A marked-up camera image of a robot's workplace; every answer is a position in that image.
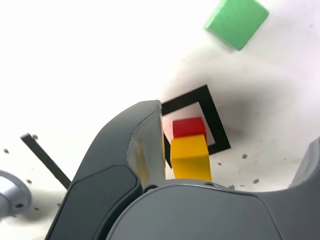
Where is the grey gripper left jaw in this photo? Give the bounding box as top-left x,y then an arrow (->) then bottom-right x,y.
46,99 -> 166,240

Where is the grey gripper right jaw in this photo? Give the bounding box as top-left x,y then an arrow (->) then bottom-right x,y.
104,136 -> 320,240

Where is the yellow cube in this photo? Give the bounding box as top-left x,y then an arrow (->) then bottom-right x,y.
170,133 -> 212,182

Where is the red cube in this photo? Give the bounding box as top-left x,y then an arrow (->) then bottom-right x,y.
172,116 -> 209,141

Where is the green cube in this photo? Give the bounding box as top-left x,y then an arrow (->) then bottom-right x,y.
203,0 -> 270,52

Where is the black tape square outline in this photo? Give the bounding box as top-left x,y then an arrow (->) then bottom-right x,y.
161,84 -> 231,170

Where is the black tape strip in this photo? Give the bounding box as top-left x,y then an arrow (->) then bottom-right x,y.
20,132 -> 72,190

